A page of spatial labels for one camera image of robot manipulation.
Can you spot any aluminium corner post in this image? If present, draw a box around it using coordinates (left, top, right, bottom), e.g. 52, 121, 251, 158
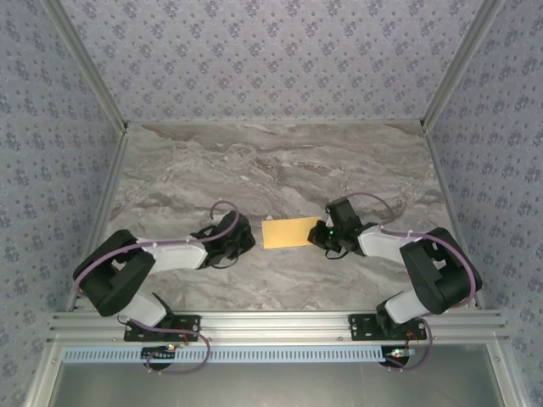
418, 0, 507, 129
40, 0, 129, 133

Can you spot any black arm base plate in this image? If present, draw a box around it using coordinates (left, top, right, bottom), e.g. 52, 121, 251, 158
347, 312, 428, 343
123, 314, 203, 343

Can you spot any yellow paper sheet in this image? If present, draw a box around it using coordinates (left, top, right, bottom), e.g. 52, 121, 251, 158
261, 216, 323, 249

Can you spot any aluminium side rail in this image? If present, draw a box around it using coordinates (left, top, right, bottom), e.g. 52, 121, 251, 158
422, 125, 487, 310
65, 126, 129, 313

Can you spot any small black circuit board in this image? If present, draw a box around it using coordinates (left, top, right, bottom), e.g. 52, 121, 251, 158
383, 346, 416, 368
142, 345, 177, 362

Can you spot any long aluminium mounting rail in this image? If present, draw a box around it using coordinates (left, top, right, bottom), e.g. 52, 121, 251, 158
46, 310, 510, 343

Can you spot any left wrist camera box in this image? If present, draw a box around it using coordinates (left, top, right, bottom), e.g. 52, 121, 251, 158
214, 209, 252, 237

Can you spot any grey metal panel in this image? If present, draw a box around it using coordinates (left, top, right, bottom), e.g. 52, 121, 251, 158
25, 341, 525, 407

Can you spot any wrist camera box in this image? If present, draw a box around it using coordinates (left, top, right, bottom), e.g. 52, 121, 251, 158
214, 209, 252, 237
324, 197, 362, 233

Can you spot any slotted pale cable duct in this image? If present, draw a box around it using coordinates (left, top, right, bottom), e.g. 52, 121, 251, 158
62, 343, 409, 365

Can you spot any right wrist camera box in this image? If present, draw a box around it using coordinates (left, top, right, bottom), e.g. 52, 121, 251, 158
324, 197, 362, 233

